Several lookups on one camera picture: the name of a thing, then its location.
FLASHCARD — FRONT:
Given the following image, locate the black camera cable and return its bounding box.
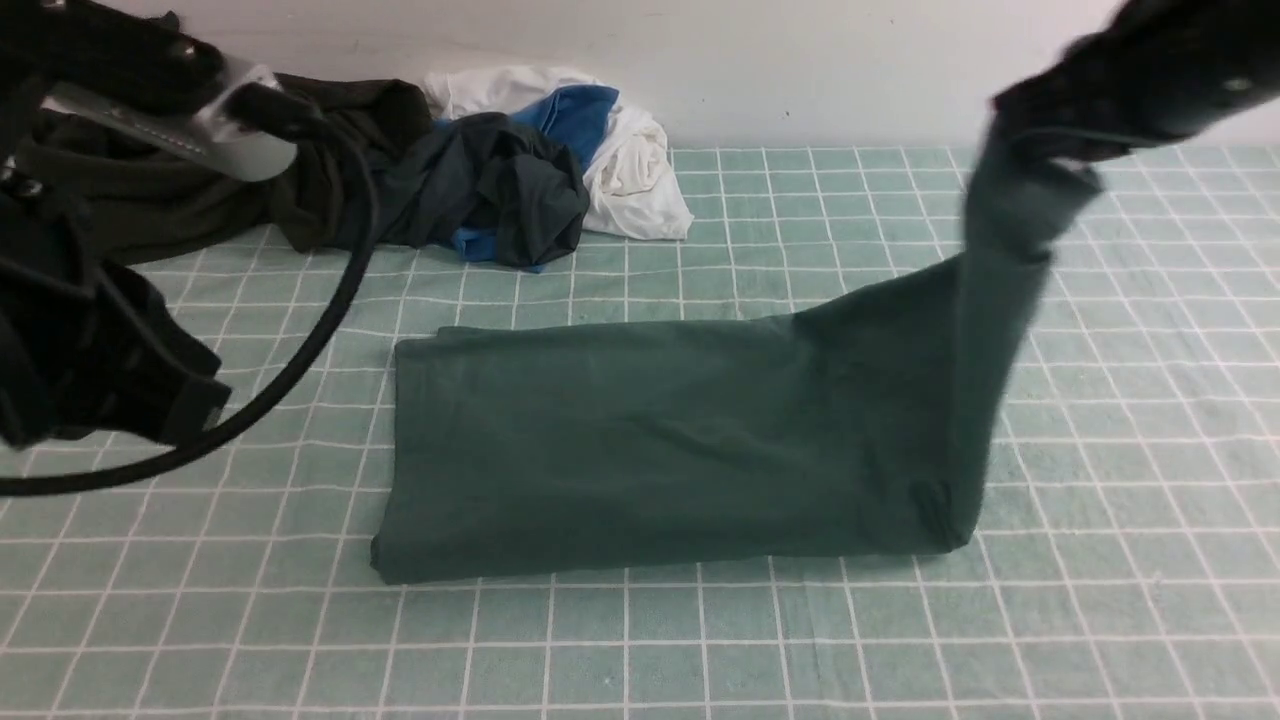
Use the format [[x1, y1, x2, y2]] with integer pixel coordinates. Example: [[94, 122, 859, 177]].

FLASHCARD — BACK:
[[0, 85, 381, 498]]

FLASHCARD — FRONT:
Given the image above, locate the green checked tablecloth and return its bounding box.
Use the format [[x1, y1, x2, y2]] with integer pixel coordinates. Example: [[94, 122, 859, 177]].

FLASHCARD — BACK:
[[1, 146, 1279, 719]]

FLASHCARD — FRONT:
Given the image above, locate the dark grey crumpled garment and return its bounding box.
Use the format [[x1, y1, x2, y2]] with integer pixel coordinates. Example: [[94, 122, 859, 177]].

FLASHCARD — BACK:
[[364, 113, 590, 269]]

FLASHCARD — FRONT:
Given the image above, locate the blue crumpled garment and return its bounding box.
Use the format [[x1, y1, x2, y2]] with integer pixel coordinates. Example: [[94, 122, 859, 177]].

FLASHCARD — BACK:
[[452, 85, 618, 272]]

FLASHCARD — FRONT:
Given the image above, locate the green long-sleeve top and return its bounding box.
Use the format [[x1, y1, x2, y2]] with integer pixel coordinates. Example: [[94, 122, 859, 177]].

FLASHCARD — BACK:
[[371, 138, 1103, 585]]

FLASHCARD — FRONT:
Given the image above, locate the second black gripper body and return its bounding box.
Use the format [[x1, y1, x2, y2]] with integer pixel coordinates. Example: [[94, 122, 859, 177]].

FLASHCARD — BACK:
[[992, 1, 1279, 163]]

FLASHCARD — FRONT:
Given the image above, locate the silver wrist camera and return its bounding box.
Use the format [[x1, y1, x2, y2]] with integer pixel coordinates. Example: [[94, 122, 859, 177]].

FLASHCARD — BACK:
[[46, 56, 297, 182]]

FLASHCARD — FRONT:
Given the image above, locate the white crumpled garment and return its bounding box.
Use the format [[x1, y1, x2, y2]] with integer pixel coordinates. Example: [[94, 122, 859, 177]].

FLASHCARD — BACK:
[[422, 65, 694, 240]]

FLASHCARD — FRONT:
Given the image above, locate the black silver Piper robot arm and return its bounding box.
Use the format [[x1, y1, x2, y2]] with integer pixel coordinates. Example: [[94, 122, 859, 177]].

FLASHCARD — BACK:
[[3, 1, 1277, 477]]

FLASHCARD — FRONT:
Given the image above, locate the dark olive crumpled garment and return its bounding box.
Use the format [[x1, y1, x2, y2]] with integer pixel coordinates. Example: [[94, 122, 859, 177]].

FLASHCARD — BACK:
[[15, 74, 433, 265]]

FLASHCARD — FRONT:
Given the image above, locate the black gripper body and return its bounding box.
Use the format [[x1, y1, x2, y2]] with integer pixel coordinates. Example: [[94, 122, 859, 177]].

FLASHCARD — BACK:
[[1, 168, 230, 448]]

